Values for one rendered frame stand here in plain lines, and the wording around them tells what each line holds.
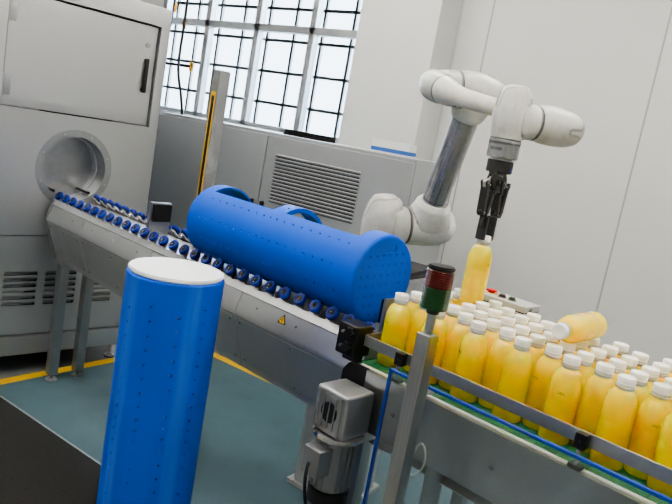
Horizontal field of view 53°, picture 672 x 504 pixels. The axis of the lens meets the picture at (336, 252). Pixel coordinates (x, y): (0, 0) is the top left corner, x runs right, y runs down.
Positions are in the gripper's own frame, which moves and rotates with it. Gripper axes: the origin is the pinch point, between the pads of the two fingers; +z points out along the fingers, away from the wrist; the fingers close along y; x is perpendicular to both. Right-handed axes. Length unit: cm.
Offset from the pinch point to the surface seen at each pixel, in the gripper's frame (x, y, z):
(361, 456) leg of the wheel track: -23, 8, 82
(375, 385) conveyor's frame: -2, 36, 44
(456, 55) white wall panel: -196, -241, -90
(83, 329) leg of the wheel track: -219, 6, 104
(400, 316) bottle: -3.9, 27.8, 26.3
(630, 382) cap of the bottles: 58, 27, 21
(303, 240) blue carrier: -49, 25, 15
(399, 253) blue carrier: -23.9, 7.3, 13.6
